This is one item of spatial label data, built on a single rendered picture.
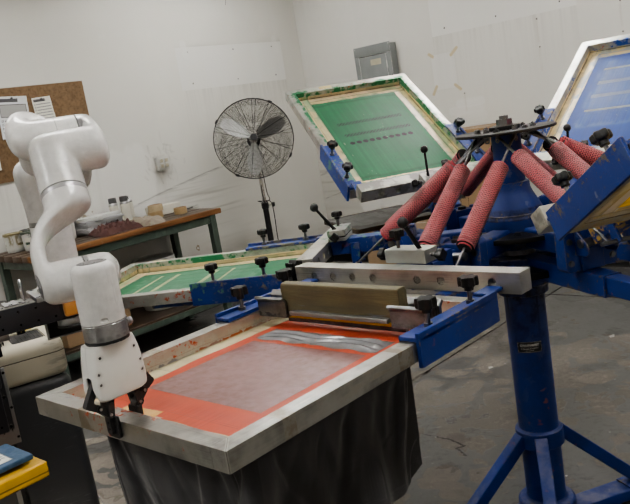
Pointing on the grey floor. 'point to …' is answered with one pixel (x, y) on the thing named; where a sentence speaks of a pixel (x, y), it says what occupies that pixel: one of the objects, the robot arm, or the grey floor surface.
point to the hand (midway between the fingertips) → (125, 420)
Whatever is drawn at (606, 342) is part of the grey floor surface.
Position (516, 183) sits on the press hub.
